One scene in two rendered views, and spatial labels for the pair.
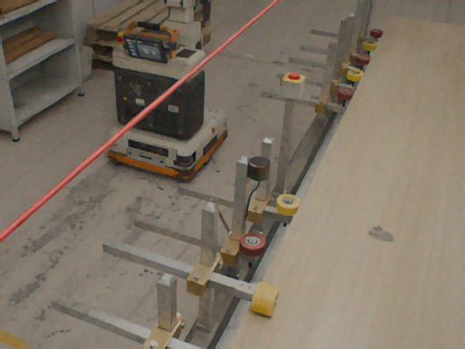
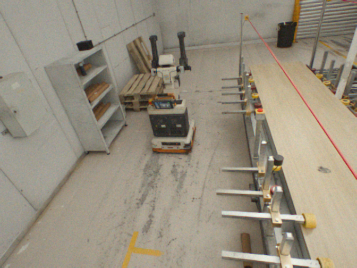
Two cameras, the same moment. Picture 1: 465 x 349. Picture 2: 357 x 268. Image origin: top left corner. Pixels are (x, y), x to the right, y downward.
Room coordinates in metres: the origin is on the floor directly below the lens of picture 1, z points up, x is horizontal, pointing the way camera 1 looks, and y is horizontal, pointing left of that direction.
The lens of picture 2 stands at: (0.47, 0.56, 2.15)
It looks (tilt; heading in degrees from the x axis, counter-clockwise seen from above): 34 degrees down; 351
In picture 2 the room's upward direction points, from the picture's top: 10 degrees counter-clockwise
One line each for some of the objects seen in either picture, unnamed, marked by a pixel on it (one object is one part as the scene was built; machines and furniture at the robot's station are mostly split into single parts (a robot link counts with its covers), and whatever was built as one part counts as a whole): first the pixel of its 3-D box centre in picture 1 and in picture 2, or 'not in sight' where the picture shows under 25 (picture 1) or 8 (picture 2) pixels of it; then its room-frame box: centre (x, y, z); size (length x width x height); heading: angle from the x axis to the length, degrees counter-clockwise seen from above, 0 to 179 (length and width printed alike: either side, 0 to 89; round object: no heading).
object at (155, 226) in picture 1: (193, 238); (246, 193); (1.35, -0.04, 0.84); 0.43 x 0.03 x 0.04; 65
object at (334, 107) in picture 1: (303, 101); (239, 112); (2.46, -0.62, 0.80); 0.43 x 0.03 x 0.04; 65
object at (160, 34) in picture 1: (159, 39); (166, 99); (3.18, 0.14, 0.87); 0.23 x 0.15 x 0.11; 63
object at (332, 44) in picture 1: (326, 86); (248, 103); (2.46, -0.72, 0.89); 0.04 x 0.04 x 0.48; 65
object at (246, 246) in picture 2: not in sight; (246, 250); (1.32, -0.08, 0.04); 0.30 x 0.08 x 0.08; 155
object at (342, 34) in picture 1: (338, 62); (246, 92); (2.69, -0.83, 0.93); 0.04 x 0.04 x 0.48; 65
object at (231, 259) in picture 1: (235, 246); (266, 192); (1.31, -0.17, 0.85); 0.14 x 0.06 x 0.05; 155
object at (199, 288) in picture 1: (204, 273); (274, 215); (1.09, -0.06, 0.95); 0.14 x 0.06 x 0.05; 155
